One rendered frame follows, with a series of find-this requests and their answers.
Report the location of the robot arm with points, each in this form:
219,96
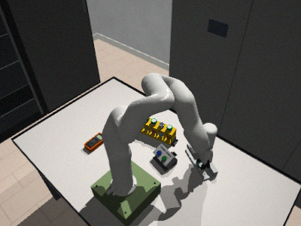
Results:
124,124

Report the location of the orange handheld multimeter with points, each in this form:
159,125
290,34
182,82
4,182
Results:
94,143

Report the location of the grey button housing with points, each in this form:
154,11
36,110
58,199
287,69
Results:
164,156

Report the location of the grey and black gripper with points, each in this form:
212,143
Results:
205,157

